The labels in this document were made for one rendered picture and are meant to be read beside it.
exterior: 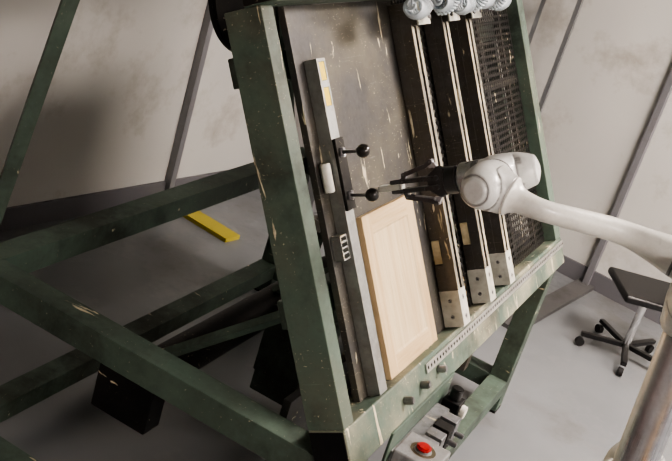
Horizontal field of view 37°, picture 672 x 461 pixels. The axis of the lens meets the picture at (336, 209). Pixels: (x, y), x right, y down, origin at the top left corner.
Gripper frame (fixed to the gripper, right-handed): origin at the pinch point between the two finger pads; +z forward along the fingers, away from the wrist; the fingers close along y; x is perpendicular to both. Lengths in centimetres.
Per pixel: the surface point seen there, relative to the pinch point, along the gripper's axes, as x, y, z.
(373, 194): 10.9, 0.2, 0.4
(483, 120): -107, 6, 8
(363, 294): 5.6, -28.0, 11.6
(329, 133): 7.0, 17.7, 12.0
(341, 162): 5.7, 9.3, 10.7
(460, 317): -54, -53, 9
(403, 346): -18, -51, 14
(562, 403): -221, -149, 33
